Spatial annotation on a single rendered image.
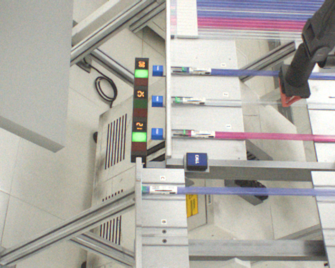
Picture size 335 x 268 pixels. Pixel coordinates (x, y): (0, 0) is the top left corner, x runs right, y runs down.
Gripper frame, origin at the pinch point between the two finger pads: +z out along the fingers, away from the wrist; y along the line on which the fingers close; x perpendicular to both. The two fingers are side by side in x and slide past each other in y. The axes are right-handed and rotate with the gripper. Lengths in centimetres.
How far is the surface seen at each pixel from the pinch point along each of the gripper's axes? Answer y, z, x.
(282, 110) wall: 152, 180, -77
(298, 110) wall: 147, 172, -85
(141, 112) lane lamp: -2.7, 5.5, 38.0
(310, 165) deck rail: -20.4, -0.3, -3.4
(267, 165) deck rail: -20.5, 0.7, 7.3
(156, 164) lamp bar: -17.6, 7.8, 34.0
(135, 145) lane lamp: -13.4, 5.7, 39.4
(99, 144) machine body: 34, 72, 48
